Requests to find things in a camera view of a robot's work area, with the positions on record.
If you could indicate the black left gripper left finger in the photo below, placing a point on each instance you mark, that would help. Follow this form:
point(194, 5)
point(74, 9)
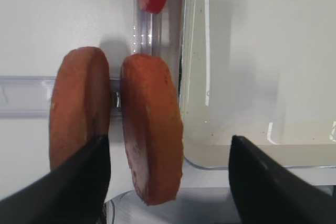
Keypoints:
point(72, 193)

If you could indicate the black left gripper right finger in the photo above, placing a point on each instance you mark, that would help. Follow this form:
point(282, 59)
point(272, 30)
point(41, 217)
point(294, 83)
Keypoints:
point(265, 192)

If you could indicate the bread slice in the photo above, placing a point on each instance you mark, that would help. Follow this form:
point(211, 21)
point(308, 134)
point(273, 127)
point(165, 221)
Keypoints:
point(67, 134)
point(152, 128)

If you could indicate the clear left bread holder strip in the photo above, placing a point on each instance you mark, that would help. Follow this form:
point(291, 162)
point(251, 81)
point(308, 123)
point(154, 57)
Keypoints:
point(42, 97)

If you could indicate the white rectangular metal tray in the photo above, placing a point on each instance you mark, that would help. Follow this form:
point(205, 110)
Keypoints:
point(263, 69)

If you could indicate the left clear acrylic rail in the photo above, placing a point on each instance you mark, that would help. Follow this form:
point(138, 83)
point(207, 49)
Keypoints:
point(161, 35)

